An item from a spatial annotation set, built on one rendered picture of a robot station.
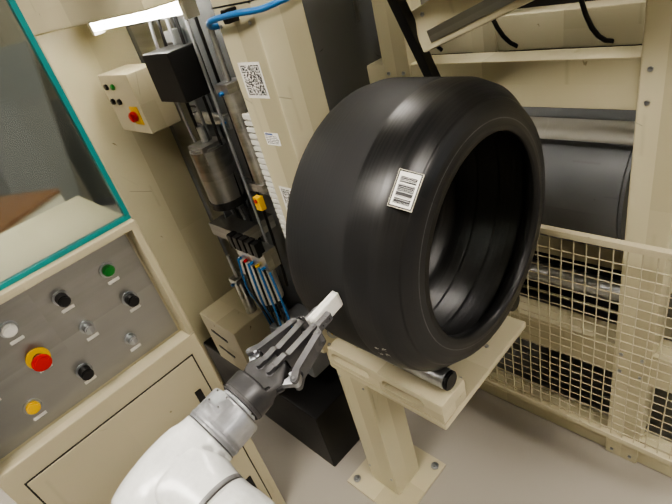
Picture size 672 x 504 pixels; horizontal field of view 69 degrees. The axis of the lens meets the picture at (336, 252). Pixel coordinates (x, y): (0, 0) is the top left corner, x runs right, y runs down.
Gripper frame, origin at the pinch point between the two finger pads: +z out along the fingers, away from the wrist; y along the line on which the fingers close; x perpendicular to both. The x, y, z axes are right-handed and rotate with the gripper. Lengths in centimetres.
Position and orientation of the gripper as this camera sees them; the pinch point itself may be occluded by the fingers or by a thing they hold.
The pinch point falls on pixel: (325, 311)
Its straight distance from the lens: 83.4
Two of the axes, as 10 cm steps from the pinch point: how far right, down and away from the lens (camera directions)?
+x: 3.3, 7.3, 6.0
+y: -7.0, -2.3, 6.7
